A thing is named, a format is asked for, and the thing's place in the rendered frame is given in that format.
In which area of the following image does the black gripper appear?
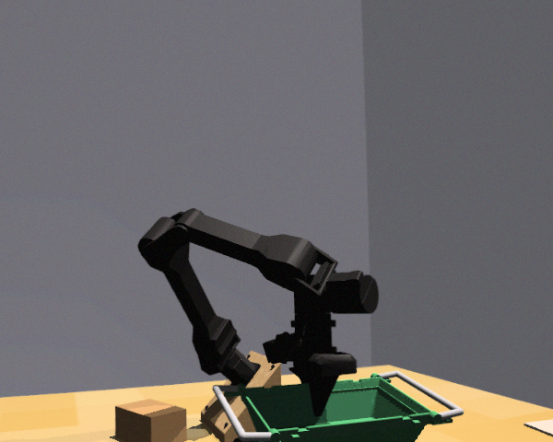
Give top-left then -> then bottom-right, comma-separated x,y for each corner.
280,314 -> 357,417

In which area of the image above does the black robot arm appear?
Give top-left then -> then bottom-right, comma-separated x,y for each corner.
138,208 -> 379,387

